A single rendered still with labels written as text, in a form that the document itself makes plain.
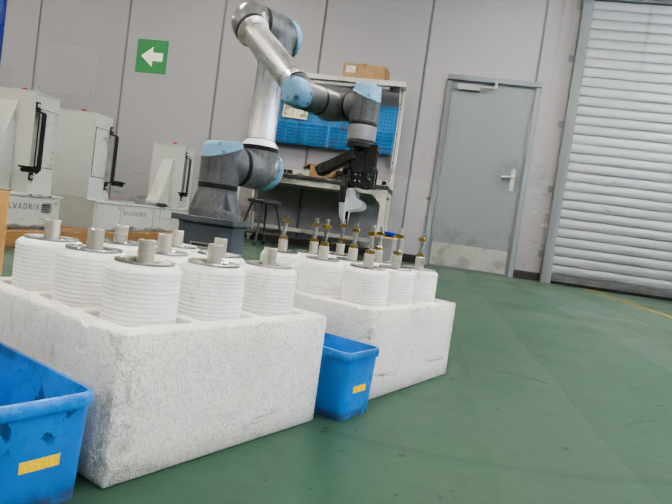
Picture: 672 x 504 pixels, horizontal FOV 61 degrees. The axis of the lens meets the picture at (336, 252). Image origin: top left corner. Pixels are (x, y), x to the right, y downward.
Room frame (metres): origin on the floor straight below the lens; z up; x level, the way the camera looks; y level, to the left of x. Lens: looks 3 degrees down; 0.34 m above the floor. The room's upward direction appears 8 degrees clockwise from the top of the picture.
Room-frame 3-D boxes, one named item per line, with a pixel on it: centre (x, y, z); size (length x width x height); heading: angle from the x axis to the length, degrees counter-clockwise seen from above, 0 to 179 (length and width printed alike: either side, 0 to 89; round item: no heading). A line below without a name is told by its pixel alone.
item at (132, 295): (0.73, 0.24, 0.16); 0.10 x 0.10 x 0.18
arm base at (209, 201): (1.69, 0.37, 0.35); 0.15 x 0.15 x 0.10
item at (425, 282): (1.38, -0.20, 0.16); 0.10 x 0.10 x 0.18
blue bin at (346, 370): (1.07, 0.05, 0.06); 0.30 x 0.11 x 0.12; 56
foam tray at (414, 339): (1.35, -0.04, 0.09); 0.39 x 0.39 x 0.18; 55
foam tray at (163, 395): (0.90, 0.27, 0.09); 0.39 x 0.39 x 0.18; 54
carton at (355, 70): (6.28, -0.06, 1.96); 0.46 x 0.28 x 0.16; 77
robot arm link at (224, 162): (1.69, 0.37, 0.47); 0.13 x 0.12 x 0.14; 138
